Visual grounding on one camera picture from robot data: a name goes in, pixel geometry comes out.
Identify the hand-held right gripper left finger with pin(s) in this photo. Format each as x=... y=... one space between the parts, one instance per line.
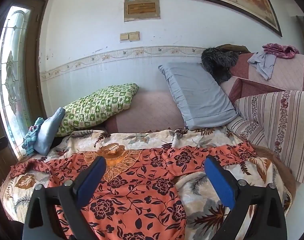
x=90 y=180

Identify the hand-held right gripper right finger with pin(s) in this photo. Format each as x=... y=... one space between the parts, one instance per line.
x=220 y=182

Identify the orange floral garment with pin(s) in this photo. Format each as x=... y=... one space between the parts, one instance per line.
x=132 y=192

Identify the light blue folded cloth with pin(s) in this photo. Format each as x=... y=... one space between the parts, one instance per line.
x=48 y=132

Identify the leaf print blanket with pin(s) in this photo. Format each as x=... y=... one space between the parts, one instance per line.
x=147 y=137

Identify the green checked pillow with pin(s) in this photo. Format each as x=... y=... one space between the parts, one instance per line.
x=96 y=107

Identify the teal striped cloth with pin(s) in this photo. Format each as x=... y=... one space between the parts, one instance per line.
x=31 y=135

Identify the striped floral sofa cover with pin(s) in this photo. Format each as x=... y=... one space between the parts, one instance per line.
x=279 y=130

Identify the grey-blue pillow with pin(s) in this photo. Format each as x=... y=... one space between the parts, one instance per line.
x=199 y=95

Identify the grey cloth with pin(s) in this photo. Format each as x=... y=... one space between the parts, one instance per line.
x=264 y=65

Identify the brown garment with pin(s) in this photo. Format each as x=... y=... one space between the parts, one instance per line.
x=234 y=47

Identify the wooden door with leaded glass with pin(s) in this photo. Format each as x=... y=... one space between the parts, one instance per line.
x=14 y=67

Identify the magenta cloth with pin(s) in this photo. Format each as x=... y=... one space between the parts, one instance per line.
x=282 y=50

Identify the beige wall switch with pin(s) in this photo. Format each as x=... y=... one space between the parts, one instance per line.
x=134 y=36
x=124 y=37

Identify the framed wall plaque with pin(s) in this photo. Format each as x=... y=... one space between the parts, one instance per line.
x=142 y=8

